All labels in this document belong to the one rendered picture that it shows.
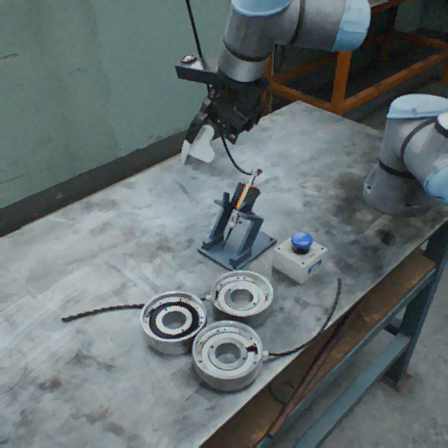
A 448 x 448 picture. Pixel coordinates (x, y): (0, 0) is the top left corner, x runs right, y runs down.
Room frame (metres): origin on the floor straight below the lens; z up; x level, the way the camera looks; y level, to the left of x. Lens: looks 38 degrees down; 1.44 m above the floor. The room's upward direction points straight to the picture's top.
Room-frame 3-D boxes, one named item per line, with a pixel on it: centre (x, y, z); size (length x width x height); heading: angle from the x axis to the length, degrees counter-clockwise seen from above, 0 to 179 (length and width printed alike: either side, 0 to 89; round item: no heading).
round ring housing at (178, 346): (0.53, 0.08, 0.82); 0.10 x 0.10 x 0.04
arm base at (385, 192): (0.91, -0.38, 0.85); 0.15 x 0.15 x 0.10
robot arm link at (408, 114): (0.91, -0.38, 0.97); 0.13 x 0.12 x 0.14; 10
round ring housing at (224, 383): (0.46, 0.00, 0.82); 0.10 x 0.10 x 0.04
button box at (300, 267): (0.69, -0.14, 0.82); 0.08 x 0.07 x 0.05; 135
